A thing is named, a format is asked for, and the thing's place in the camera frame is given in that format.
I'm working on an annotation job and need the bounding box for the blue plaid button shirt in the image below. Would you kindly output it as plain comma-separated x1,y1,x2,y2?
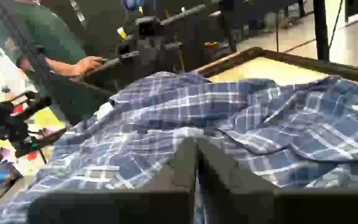
0,70,358,224

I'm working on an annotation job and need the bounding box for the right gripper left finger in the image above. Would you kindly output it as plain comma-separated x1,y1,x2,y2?
26,136,198,224

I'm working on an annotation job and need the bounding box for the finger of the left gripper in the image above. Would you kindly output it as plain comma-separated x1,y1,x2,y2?
9,90,53,118
13,126,68,159

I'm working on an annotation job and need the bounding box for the person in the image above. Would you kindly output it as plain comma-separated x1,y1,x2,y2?
0,0,105,78

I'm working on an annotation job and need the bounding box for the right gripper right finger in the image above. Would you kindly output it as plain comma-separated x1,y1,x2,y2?
197,138,358,224

